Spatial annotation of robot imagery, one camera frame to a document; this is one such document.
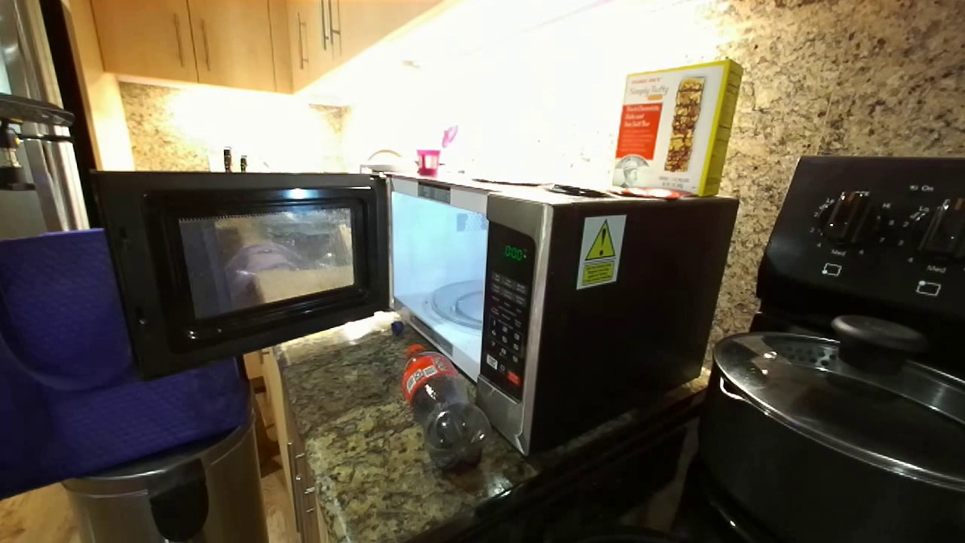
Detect pink reusable coffee pod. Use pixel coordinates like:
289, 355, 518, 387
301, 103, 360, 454
415, 122, 459, 178

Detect stainless steel trash can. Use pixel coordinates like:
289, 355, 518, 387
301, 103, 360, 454
63, 425, 269, 543

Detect black pot with lid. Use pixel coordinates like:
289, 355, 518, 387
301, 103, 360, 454
700, 316, 965, 543

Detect white green food box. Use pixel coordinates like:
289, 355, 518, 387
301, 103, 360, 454
613, 59, 742, 197

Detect open microwave door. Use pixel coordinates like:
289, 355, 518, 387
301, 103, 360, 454
95, 170, 388, 376

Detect wooden wall cabinets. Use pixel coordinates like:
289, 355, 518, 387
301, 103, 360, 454
90, 0, 442, 93

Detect black stainless microwave oven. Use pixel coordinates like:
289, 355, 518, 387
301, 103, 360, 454
388, 175, 736, 454

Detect Coke bottle red label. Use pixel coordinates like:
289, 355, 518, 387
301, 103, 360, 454
388, 320, 488, 474

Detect black stove control panel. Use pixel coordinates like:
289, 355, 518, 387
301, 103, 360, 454
756, 155, 965, 360

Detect glass microwave turntable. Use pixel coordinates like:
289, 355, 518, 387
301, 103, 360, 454
427, 279, 481, 328

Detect blue insulated tote bag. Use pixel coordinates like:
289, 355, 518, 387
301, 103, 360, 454
0, 228, 247, 496

